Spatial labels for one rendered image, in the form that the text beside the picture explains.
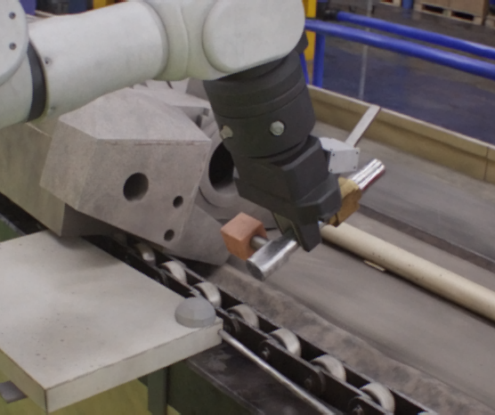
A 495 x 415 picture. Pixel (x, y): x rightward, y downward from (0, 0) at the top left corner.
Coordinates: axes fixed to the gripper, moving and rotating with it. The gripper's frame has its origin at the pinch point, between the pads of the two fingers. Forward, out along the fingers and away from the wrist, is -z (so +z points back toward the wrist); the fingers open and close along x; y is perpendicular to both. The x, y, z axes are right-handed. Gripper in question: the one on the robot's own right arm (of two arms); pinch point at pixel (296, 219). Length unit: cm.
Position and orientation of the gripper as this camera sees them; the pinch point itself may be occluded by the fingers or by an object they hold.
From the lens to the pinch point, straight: 81.3
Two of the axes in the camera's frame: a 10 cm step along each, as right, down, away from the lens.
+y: -7.2, 5.7, -4.0
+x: -6.4, -3.2, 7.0
